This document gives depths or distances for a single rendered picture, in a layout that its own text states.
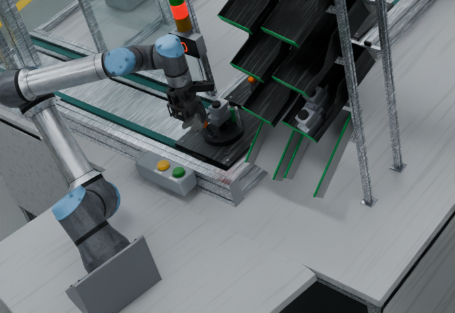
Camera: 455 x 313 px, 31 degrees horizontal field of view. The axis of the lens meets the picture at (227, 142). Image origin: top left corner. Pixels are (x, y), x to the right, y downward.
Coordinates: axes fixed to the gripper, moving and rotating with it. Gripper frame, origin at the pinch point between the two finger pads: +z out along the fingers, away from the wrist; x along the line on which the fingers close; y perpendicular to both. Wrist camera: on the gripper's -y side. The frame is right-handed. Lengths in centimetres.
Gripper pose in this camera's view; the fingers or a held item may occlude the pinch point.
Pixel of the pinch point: (200, 127)
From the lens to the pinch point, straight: 260.0
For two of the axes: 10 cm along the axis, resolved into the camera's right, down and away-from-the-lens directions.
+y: -6.3, 6.0, -4.9
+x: 7.5, 3.0, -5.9
